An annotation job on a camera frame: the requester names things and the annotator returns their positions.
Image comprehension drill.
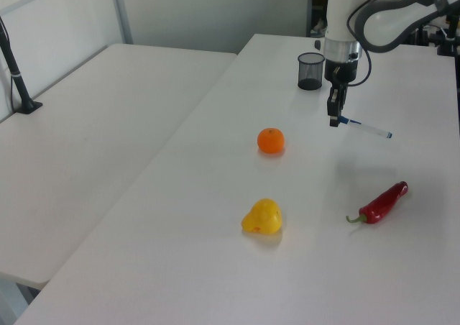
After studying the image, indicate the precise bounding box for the red chili pepper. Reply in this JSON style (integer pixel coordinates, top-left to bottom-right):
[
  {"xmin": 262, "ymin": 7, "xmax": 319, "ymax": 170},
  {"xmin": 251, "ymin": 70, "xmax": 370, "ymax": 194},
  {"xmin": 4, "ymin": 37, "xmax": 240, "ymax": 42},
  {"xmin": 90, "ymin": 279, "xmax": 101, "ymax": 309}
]
[{"xmin": 346, "ymin": 180, "xmax": 409, "ymax": 226}]

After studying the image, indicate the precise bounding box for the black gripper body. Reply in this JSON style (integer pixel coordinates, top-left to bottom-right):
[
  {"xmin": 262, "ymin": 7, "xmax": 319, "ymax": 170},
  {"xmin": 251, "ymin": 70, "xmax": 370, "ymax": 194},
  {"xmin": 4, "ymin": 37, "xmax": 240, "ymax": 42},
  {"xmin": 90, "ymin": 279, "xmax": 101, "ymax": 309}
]
[{"xmin": 324, "ymin": 59, "xmax": 359, "ymax": 88}]

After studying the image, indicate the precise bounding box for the grey partition frame post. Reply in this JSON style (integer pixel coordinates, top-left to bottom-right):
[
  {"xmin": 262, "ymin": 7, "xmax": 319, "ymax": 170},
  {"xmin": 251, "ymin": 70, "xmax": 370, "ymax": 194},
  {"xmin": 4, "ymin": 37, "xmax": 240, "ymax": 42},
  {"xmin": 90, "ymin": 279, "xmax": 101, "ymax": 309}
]
[{"xmin": 109, "ymin": 0, "xmax": 134, "ymax": 45}]

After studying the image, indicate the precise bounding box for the blue white marker pen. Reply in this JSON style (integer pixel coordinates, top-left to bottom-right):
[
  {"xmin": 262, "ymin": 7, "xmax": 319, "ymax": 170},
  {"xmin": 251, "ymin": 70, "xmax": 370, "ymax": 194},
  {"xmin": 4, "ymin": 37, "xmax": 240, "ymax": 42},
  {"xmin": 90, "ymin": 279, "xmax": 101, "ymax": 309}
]
[{"xmin": 339, "ymin": 115, "xmax": 393, "ymax": 139}]

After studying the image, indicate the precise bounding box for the orange mandarin fruit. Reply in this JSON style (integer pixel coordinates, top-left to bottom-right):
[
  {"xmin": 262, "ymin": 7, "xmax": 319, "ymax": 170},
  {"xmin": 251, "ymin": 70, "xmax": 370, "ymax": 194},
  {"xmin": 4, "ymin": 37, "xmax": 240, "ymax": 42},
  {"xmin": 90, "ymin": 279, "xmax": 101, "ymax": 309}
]
[{"xmin": 257, "ymin": 127, "xmax": 285, "ymax": 155}]

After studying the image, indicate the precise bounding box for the white side table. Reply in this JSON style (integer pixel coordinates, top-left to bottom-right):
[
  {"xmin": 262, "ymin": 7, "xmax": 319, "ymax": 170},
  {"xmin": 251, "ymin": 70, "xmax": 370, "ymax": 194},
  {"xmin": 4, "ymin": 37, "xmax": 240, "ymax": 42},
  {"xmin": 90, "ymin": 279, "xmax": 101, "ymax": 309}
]
[{"xmin": 0, "ymin": 43, "xmax": 238, "ymax": 290}]

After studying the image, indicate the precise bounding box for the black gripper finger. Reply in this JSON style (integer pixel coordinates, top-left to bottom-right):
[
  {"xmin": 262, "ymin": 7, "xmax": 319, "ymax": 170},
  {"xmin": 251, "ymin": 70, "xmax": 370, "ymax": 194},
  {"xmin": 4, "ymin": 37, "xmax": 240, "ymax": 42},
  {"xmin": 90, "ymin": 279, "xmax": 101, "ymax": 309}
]
[
  {"xmin": 326, "ymin": 86, "xmax": 342, "ymax": 128},
  {"xmin": 339, "ymin": 81, "xmax": 349, "ymax": 112}
]

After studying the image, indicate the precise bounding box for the black camera stand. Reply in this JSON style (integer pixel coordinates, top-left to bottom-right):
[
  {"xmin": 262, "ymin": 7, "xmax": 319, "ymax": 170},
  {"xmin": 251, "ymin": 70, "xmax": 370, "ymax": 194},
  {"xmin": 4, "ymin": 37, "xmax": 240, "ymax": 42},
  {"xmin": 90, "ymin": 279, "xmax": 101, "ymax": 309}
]
[{"xmin": 416, "ymin": 12, "xmax": 460, "ymax": 56}]

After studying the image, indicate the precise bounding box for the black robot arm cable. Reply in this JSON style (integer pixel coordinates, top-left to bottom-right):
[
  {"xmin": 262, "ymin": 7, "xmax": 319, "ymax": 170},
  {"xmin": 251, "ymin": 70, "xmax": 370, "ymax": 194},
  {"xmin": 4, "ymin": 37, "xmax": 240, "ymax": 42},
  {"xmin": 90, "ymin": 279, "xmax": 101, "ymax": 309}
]
[{"xmin": 346, "ymin": 0, "xmax": 408, "ymax": 87}]

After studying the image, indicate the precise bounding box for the black mesh pen cup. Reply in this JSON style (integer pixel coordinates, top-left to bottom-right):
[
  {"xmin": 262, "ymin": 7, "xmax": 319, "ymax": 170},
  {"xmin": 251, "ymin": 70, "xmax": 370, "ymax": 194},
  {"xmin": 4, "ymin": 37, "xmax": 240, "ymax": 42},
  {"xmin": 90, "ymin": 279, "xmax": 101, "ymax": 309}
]
[{"xmin": 297, "ymin": 52, "xmax": 326, "ymax": 91}]

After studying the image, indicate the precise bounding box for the black pole with base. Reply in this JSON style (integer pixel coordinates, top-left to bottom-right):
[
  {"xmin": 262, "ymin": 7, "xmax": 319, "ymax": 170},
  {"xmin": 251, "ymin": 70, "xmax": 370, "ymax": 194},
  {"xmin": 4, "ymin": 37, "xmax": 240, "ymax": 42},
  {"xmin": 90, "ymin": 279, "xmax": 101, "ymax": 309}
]
[{"xmin": 0, "ymin": 15, "xmax": 43, "ymax": 115}]

